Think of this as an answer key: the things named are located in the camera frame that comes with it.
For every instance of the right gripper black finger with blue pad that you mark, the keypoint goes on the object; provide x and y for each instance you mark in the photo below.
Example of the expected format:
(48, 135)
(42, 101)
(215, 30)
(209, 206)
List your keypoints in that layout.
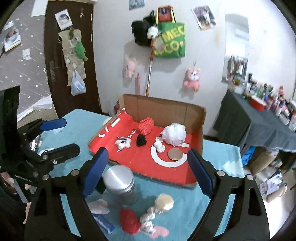
(82, 183)
(217, 185)

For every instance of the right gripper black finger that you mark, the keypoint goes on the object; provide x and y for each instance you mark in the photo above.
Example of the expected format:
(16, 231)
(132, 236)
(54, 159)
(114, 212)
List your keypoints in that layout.
(59, 155)

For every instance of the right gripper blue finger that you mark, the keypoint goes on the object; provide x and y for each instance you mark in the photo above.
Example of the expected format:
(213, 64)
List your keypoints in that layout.
(36, 127)

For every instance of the blue white tube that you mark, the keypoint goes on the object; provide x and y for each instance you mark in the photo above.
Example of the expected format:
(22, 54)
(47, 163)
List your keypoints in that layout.
(103, 223)

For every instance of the red crochet heart plush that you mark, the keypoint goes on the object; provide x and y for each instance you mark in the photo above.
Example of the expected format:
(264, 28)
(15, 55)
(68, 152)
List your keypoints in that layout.
(129, 221)

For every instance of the white knitted soft toy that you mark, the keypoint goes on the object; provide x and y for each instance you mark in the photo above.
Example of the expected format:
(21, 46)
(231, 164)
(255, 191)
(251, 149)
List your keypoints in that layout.
(146, 224)

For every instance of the red knitted soft toy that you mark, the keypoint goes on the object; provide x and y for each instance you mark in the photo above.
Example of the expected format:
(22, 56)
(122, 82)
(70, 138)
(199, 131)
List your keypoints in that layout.
(146, 126)

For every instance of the person's left hand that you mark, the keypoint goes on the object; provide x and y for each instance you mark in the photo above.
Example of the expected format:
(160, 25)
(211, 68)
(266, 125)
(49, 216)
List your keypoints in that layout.
(8, 182)

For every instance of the white pink cloth piece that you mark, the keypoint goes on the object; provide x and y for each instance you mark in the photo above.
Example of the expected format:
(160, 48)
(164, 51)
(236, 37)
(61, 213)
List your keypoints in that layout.
(99, 207)

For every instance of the glass jar dark tea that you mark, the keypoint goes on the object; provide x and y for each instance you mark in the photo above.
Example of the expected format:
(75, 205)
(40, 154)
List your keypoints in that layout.
(119, 182)

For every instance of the white plastic bag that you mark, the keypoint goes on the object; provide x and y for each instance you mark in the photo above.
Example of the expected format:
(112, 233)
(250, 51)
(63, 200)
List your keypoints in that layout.
(78, 85)

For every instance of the round beige powder puff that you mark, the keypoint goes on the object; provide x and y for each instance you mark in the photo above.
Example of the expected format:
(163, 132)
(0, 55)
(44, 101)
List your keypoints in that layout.
(175, 154)

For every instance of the glass jar gold candies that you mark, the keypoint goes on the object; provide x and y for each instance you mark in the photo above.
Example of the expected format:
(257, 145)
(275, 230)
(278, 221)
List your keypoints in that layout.
(163, 203)

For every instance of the white flower plush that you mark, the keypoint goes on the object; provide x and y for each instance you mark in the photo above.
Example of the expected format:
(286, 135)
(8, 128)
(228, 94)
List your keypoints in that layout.
(122, 143)

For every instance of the grey tablecloth side table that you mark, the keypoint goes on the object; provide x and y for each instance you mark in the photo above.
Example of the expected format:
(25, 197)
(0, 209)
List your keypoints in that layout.
(239, 124)

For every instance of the white mesh bath pouf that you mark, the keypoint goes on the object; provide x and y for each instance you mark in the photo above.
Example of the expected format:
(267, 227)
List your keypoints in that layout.
(174, 134)

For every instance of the white bone plush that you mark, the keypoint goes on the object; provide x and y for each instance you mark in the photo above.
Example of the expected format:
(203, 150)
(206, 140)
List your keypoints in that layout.
(158, 144)

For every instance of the black pompom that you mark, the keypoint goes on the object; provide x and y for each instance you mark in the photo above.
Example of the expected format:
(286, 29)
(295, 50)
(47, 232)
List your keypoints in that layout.
(141, 140)

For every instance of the green frog plush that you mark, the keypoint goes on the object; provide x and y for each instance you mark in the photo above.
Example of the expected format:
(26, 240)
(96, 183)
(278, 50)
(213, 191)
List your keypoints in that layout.
(80, 51)

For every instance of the red cardboard box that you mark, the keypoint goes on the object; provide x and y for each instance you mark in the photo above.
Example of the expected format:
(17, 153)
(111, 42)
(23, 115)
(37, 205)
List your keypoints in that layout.
(145, 160)

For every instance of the framed photo on floor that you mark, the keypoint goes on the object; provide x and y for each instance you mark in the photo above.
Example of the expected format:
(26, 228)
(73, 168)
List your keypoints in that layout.
(12, 38)

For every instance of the red bowl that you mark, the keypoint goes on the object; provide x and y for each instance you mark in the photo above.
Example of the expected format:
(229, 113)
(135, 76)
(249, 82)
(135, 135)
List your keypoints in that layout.
(257, 103)

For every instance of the beige fabric door hanger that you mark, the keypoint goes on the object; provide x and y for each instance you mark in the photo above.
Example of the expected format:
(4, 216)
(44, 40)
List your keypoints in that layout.
(69, 40)

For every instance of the pale pink plush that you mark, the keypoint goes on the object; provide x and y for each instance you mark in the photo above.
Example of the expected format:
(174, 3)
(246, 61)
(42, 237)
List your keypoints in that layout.
(130, 66)

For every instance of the photo card on door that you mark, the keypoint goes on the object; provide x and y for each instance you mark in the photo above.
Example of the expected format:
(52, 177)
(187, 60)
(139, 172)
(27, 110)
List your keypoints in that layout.
(63, 19)

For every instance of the pink cat plush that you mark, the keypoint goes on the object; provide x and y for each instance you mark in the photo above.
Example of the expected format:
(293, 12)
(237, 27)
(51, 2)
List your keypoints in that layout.
(192, 79)

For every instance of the orange silver pole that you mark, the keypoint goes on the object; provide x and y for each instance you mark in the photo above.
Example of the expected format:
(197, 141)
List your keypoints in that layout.
(151, 59)

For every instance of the dark brown door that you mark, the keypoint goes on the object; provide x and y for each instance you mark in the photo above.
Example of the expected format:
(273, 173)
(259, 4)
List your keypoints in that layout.
(81, 14)

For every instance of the green tote bag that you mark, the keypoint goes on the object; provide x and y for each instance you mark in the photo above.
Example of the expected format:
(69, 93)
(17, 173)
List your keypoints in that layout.
(171, 43)

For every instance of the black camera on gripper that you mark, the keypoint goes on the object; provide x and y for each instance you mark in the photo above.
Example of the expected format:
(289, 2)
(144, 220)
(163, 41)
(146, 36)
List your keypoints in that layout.
(9, 132)

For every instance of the wall mirror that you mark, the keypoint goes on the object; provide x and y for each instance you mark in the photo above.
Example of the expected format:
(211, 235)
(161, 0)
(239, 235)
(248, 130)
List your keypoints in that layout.
(237, 48)

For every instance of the black bag on wall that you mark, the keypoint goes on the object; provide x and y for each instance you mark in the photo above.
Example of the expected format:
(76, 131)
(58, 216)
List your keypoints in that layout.
(140, 29)

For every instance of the white plush keychain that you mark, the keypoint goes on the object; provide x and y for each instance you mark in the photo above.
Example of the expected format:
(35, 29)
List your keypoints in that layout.
(153, 32)

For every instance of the wall poster top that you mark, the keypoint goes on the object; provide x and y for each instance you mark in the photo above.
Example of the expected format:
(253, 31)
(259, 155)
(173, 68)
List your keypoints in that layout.
(135, 4)

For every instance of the wall poster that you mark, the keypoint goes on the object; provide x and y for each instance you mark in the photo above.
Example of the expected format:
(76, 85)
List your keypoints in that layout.
(135, 4)
(204, 17)

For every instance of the red picture frame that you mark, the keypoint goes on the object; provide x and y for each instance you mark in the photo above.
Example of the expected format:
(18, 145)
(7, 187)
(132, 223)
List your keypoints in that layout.
(164, 14)

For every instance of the wall poster right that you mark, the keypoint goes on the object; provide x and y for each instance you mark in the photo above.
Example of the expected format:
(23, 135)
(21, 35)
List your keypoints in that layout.
(204, 17)

